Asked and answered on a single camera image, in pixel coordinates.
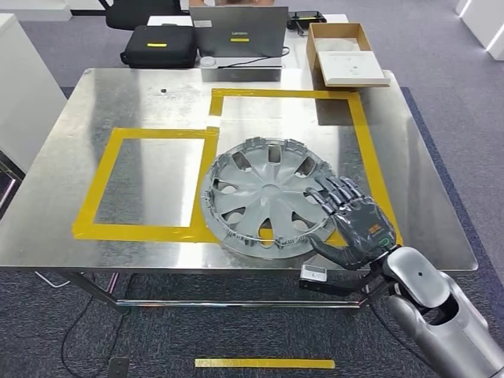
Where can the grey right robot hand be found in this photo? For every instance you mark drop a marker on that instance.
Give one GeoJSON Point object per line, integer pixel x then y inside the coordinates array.
{"type": "Point", "coordinates": [362, 229]}

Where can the grey plastic hubcap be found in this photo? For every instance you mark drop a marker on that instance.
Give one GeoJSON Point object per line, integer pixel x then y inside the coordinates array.
{"type": "Point", "coordinates": [271, 188]}

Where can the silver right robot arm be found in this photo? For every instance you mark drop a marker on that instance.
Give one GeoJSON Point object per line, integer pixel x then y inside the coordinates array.
{"type": "Point", "coordinates": [445, 323]}

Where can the steel workbench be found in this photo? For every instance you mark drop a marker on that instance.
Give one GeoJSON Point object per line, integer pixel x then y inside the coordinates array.
{"type": "Point", "coordinates": [59, 172]}

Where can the flat white box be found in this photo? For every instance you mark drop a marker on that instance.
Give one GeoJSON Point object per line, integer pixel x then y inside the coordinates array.
{"type": "Point", "coordinates": [354, 68]}

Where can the open cardboard box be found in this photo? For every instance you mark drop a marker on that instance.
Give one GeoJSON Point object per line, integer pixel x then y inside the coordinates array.
{"type": "Point", "coordinates": [311, 49]}

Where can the white desk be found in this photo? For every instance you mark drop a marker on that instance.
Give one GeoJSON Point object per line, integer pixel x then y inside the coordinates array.
{"type": "Point", "coordinates": [297, 52]}

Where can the grey rectangular device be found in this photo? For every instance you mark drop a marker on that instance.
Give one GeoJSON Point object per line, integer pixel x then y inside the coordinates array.
{"type": "Point", "coordinates": [244, 73]}

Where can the black handheld controller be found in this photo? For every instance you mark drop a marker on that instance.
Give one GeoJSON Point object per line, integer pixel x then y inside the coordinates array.
{"type": "Point", "coordinates": [307, 18]}

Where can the white platform blocks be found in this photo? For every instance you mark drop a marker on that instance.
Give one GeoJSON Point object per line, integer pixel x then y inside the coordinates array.
{"type": "Point", "coordinates": [484, 26]}

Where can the grey laptop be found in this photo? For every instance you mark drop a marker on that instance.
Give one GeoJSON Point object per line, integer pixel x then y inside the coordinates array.
{"type": "Point", "coordinates": [236, 26]}

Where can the white round puck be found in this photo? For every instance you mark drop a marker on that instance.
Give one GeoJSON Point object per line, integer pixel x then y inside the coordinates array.
{"type": "Point", "coordinates": [208, 61]}

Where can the black carrying case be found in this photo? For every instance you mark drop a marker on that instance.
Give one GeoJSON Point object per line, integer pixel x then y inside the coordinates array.
{"type": "Point", "coordinates": [157, 55]}

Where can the black robot foot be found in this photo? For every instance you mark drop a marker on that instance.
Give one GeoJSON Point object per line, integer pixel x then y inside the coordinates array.
{"type": "Point", "coordinates": [118, 368]}

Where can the black chair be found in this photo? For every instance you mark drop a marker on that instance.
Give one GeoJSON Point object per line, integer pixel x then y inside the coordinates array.
{"type": "Point", "coordinates": [142, 13]}

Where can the steel side table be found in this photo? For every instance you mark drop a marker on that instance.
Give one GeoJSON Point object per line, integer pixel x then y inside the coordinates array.
{"type": "Point", "coordinates": [7, 188]}

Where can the large yellow tape frame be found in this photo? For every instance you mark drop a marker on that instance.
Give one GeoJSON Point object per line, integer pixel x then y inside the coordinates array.
{"type": "Point", "coordinates": [376, 172]}

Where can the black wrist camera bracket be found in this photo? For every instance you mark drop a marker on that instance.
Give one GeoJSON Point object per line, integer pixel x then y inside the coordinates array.
{"type": "Point", "coordinates": [339, 288]}

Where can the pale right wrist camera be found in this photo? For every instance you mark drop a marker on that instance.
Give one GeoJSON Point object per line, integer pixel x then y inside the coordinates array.
{"type": "Point", "coordinates": [314, 273]}

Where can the small yellow tape frame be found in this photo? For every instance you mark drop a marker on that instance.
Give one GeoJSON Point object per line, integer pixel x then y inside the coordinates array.
{"type": "Point", "coordinates": [157, 132]}

